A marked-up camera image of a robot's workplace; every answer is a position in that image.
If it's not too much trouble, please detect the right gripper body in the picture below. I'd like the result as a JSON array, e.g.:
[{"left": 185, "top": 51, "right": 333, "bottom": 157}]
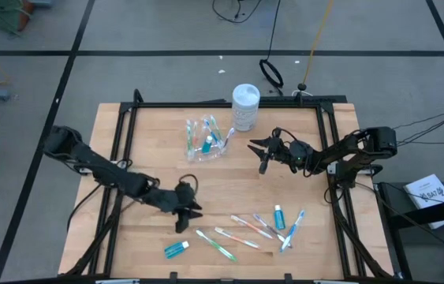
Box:
[{"left": 259, "top": 133, "right": 286, "bottom": 175}]

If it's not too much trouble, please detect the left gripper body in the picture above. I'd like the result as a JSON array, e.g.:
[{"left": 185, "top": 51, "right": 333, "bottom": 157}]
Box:
[{"left": 171, "top": 179, "right": 200, "bottom": 234}]

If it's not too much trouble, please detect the purple toothbrush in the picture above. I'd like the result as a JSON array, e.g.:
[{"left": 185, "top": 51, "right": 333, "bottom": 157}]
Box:
[
  {"left": 221, "top": 126, "right": 236, "bottom": 153},
  {"left": 252, "top": 213, "right": 293, "bottom": 249}
]

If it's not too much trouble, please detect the green toothbrush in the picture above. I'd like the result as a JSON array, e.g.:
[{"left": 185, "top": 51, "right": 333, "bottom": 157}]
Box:
[
  {"left": 209, "top": 114, "right": 225, "bottom": 141},
  {"left": 195, "top": 229, "right": 239, "bottom": 263},
  {"left": 185, "top": 119, "right": 193, "bottom": 157}
]

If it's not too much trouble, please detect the blue toothbrush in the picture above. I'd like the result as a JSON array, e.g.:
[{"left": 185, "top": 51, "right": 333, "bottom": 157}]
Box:
[
  {"left": 279, "top": 209, "right": 306, "bottom": 253},
  {"left": 203, "top": 118, "right": 221, "bottom": 145}
]

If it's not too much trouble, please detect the teal mouthwash bottle white cap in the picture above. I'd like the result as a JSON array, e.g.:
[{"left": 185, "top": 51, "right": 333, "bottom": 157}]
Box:
[
  {"left": 273, "top": 204, "right": 287, "bottom": 231},
  {"left": 163, "top": 241, "right": 190, "bottom": 260},
  {"left": 201, "top": 135, "right": 214, "bottom": 155}
]

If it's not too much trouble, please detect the white wipes canister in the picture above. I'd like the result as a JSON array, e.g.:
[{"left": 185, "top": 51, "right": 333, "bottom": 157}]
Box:
[{"left": 231, "top": 83, "right": 261, "bottom": 133}]

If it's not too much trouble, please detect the clear plastic bag with toothbrushes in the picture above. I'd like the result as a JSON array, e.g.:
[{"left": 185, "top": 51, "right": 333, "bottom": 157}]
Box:
[{"left": 185, "top": 114, "right": 235, "bottom": 163}]

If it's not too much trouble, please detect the orange toothbrush with yellow bristles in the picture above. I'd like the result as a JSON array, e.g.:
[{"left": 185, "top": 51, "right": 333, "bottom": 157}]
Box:
[{"left": 229, "top": 214, "right": 274, "bottom": 240}]

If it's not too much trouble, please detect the white booklet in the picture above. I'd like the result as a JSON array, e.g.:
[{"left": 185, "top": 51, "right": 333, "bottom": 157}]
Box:
[{"left": 402, "top": 173, "right": 444, "bottom": 230}]

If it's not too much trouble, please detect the black side stand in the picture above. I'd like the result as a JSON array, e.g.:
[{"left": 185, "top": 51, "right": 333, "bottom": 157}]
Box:
[{"left": 375, "top": 180, "right": 444, "bottom": 253}]

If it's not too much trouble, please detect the green mesh bag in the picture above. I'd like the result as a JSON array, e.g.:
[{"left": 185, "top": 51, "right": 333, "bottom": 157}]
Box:
[{"left": 0, "top": 0, "right": 35, "bottom": 36}]

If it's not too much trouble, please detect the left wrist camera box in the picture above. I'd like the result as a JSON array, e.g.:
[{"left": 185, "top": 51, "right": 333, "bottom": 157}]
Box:
[{"left": 180, "top": 181, "right": 197, "bottom": 198}]

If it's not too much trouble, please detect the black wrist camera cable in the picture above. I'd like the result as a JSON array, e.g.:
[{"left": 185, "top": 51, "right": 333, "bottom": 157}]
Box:
[{"left": 179, "top": 173, "right": 200, "bottom": 195}]

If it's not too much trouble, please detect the black hanging cable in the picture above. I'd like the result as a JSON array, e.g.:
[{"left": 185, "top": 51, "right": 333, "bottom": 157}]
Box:
[{"left": 259, "top": 0, "right": 285, "bottom": 90}]

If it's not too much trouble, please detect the yellow hanging cable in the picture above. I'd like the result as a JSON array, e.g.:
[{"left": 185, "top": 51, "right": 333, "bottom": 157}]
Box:
[{"left": 302, "top": 0, "right": 334, "bottom": 87}]

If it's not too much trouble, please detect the black floor cable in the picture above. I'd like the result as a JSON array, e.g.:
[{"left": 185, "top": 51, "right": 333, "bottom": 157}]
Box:
[{"left": 211, "top": 0, "right": 264, "bottom": 24}]

